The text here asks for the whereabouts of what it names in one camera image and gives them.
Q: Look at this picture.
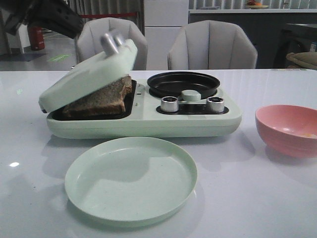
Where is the dark washing machine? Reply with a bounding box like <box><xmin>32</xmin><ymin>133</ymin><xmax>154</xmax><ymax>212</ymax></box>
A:
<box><xmin>273</xmin><ymin>23</ymin><xmax>317</xmax><ymax>68</ymax></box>

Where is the breakfast maker hinged lid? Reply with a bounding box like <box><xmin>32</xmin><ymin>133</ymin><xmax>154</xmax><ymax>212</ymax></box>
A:
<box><xmin>39</xmin><ymin>30</ymin><xmax>138</xmax><ymax>113</ymax></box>

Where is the mint green round plate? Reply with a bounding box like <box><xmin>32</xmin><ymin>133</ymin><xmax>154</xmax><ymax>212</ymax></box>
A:
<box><xmin>65</xmin><ymin>137</ymin><xmax>198</xmax><ymax>227</ymax></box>

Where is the left beige upholstered chair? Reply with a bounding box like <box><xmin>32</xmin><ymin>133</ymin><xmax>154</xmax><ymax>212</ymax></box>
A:
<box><xmin>75</xmin><ymin>17</ymin><xmax>149</xmax><ymax>71</ymax></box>

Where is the right beige upholstered chair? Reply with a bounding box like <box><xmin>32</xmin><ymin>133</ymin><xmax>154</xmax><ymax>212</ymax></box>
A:
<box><xmin>167</xmin><ymin>20</ymin><xmax>258</xmax><ymax>70</ymax></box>

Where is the black round frying pan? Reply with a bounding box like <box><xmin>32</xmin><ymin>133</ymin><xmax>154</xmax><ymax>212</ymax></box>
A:
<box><xmin>147</xmin><ymin>71</ymin><xmax>220</xmax><ymax>99</ymax></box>

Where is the olive cushion seat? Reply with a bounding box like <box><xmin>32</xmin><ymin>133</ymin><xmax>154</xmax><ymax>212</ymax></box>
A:
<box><xmin>286</xmin><ymin>52</ymin><xmax>317</xmax><ymax>70</ymax></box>

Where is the red barrier belt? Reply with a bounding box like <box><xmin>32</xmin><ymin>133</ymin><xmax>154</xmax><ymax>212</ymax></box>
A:
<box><xmin>79</xmin><ymin>12</ymin><xmax>138</xmax><ymax>18</ymax></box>

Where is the silver control knob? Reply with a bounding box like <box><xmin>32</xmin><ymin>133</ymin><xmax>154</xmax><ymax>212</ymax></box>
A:
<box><xmin>160</xmin><ymin>96</ymin><xmax>179</xmax><ymax>113</ymax></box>
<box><xmin>206</xmin><ymin>97</ymin><xmax>225</xmax><ymax>113</ymax></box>

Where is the left silver control knob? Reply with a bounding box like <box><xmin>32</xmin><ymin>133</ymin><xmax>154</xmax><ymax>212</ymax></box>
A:
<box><xmin>160</xmin><ymin>96</ymin><xmax>179</xmax><ymax>113</ymax></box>

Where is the right silver control knob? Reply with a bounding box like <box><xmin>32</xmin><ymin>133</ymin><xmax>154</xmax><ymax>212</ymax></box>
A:
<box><xmin>206</xmin><ymin>97</ymin><xmax>225</xmax><ymax>113</ymax></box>

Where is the red trash bin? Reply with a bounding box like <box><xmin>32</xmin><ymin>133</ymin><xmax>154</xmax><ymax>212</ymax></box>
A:
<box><xmin>27</xmin><ymin>26</ymin><xmax>45</xmax><ymax>51</ymax></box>

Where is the mint green breakfast maker base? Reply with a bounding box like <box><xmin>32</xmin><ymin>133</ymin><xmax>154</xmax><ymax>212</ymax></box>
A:
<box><xmin>47</xmin><ymin>79</ymin><xmax>242</xmax><ymax>139</ymax></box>

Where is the fruit plate on counter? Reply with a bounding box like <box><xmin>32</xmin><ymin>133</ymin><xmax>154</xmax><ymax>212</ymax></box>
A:
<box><xmin>245</xmin><ymin>0</ymin><xmax>269</xmax><ymax>9</ymax></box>

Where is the pink plastic bowl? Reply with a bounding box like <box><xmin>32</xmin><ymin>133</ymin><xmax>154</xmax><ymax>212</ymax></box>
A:
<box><xmin>255</xmin><ymin>105</ymin><xmax>317</xmax><ymax>158</ymax></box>

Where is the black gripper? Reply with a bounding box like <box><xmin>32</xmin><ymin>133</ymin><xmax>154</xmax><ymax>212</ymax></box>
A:
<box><xmin>0</xmin><ymin>0</ymin><xmax>84</xmax><ymax>39</ymax></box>

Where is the dark kitchen counter cabinet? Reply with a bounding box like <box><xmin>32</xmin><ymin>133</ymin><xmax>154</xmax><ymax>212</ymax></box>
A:
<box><xmin>188</xmin><ymin>9</ymin><xmax>317</xmax><ymax>69</ymax></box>

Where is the white refrigerator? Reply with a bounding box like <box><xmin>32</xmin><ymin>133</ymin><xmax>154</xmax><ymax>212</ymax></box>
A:
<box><xmin>144</xmin><ymin>0</ymin><xmax>189</xmax><ymax>70</ymax></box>

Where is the bread slice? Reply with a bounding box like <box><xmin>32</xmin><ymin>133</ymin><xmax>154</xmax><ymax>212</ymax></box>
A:
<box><xmin>120</xmin><ymin>75</ymin><xmax>132</xmax><ymax>94</ymax></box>
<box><xmin>62</xmin><ymin>80</ymin><xmax>127</xmax><ymax>118</ymax></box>

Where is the beige upholstered chair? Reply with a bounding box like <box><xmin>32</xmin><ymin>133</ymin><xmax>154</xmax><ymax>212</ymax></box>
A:
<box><xmin>75</xmin><ymin>17</ymin><xmax>149</xmax><ymax>71</ymax></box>
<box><xmin>167</xmin><ymin>20</ymin><xmax>258</xmax><ymax>70</ymax></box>

